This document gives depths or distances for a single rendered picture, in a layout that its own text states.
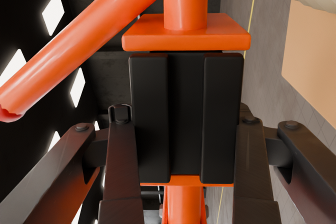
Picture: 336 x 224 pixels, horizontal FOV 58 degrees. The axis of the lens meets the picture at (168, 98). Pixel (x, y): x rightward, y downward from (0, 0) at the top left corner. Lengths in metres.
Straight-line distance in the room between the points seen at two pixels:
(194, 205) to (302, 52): 0.22
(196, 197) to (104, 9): 0.12
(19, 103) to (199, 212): 0.13
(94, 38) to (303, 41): 0.24
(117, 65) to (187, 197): 10.79
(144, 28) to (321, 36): 0.20
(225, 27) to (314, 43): 0.18
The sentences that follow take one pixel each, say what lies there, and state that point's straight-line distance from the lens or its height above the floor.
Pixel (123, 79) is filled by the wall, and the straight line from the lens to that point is 11.34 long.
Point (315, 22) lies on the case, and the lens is 0.33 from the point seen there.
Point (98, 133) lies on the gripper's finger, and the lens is 0.16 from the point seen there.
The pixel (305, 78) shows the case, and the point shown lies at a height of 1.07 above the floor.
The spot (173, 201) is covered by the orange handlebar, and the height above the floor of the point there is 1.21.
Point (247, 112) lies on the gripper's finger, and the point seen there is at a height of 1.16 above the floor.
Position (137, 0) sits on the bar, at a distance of 0.17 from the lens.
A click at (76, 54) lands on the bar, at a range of 0.18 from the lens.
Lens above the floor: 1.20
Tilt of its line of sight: 3 degrees up
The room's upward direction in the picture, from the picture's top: 91 degrees counter-clockwise
